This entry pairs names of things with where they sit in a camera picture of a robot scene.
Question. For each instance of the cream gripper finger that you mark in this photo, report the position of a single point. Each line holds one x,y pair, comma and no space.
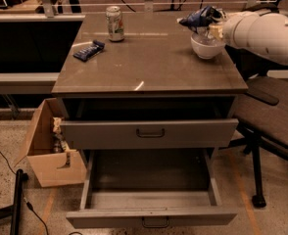
216,30

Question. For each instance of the blue chip bag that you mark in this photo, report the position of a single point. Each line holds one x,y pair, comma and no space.
202,18

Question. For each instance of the white bowl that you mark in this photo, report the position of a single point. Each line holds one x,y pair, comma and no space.
205,47

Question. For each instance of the grey drawer cabinet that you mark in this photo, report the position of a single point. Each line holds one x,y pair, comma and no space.
153,75

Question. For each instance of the green white soda can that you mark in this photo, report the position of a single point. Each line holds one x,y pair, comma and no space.
115,23

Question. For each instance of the upper grey drawer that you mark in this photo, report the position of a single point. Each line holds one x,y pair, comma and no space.
105,135

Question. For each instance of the blue snack bar wrapper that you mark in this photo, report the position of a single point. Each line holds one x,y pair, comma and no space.
88,52

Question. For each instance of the lower open grey drawer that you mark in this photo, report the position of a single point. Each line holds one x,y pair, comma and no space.
151,189

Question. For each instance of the trash inside cardboard box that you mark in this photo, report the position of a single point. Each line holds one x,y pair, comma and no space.
60,144

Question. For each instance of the cardboard box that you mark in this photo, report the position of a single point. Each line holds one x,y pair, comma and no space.
50,168

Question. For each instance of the black stand leg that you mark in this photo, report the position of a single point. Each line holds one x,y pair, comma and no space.
13,211

